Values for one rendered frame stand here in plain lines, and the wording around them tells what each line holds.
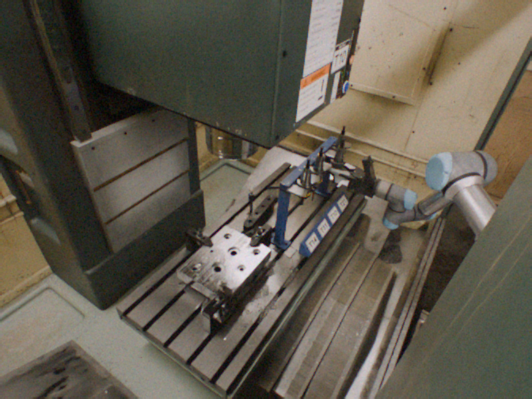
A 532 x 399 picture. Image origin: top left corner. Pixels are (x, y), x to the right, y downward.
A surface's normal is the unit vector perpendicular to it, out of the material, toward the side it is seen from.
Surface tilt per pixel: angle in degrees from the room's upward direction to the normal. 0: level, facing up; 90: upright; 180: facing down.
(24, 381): 24
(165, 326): 0
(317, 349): 8
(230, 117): 90
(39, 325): 0
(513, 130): 90
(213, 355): 0
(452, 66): 91
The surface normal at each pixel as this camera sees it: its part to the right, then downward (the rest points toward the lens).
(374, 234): -0.17, -0.50
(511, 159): -0.55, 0.50
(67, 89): 0.84, 0.38
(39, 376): 0.28, -0.91
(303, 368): -0.01, -0.70
